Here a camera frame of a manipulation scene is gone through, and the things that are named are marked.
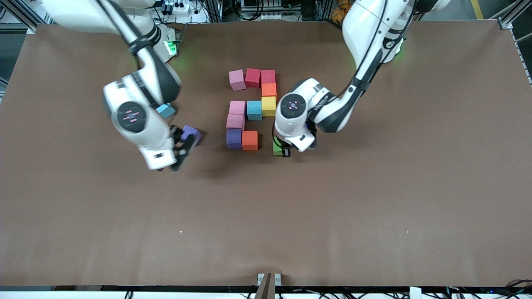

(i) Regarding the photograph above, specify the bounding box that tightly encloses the yellow foam cube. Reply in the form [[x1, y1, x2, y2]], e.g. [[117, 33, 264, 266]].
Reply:
[[261, 96, 277, 117]]

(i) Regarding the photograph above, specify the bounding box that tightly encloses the teal foam cube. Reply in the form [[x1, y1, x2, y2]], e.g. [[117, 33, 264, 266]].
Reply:
[[247, 100, 263, 121], [156, 103, 177, 120]]

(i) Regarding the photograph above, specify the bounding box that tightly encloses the purple foam cube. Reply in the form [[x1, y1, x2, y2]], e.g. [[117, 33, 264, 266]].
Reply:
[[180, 125, 202, 147], [226, 129, 243, 150]]

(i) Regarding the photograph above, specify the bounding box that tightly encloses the white power strip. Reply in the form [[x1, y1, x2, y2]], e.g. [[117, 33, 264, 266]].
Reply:
[[160, 0, 208, 23]]

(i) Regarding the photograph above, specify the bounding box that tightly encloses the orange snack bag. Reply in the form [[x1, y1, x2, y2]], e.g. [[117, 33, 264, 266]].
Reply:
[[331, 0, 354, 22]]

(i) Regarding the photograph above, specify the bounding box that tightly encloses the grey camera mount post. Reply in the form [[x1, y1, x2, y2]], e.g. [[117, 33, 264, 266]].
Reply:
[[254, 272, 282, 299]]

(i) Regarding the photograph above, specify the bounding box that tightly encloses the aluminium frame rail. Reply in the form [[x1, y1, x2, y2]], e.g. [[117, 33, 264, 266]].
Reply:
[[0, 0, 50, 34], [499, 0, 532, 88]]

